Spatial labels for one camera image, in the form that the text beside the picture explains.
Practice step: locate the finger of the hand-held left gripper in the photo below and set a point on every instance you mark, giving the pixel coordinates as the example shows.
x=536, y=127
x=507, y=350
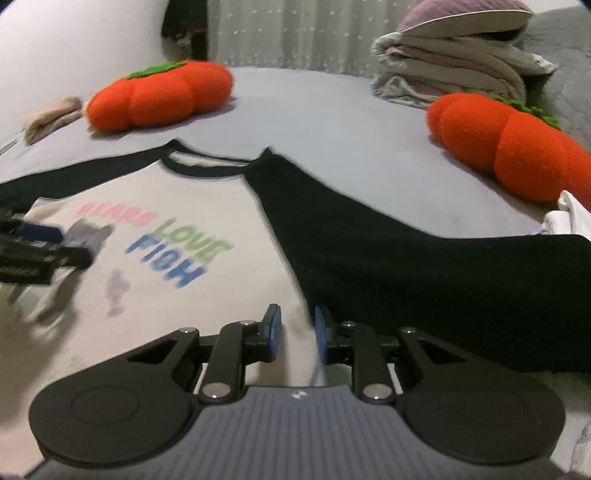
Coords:
x=46, y=258
x=41, y=233

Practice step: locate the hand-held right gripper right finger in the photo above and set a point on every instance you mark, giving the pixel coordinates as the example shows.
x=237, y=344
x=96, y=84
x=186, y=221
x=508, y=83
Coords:
x=321, y=334

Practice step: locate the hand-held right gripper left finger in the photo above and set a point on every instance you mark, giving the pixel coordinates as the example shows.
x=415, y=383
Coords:
x=274, y=332

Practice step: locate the black and cream shirt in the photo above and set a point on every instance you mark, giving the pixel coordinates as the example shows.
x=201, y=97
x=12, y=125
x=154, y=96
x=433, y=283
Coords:
x=369, y=258

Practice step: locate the pink folded cloth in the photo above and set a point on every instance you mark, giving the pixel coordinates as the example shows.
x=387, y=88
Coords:
x=51, y=117

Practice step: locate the large orange pumpkin pillow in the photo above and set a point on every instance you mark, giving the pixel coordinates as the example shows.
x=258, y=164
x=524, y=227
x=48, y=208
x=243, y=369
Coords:
x=157, y=97

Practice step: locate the black hanging jacket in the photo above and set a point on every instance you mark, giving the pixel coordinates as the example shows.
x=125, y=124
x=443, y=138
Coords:
x=184, y=23

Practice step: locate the small orange pumpkin pillow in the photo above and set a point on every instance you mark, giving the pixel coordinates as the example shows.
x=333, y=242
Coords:
x=508, y=143

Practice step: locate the folded quilt pile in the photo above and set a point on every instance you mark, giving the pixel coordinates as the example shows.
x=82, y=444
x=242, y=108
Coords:
x=452, y=69

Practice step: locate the grey star curtain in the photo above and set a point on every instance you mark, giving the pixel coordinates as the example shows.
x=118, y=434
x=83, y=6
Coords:
x=300, y=32

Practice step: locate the purple pillow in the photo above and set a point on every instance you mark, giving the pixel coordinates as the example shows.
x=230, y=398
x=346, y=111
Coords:
x=461, y=16

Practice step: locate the grey quilted blanket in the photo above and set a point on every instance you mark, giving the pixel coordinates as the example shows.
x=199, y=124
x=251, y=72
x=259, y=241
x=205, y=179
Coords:
x=563, y=60

